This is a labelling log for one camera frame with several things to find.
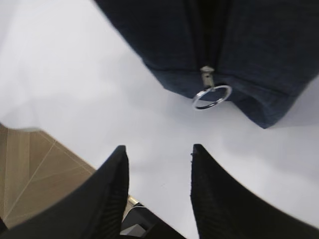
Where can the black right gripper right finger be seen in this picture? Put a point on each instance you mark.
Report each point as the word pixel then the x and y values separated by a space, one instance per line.
pixel 225 209

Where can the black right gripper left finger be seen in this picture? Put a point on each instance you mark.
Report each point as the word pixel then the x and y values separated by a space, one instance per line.
pixel 93 211

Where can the dark blue fabric bag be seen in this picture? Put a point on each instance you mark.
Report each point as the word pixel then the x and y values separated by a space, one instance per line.
pixel 260 54

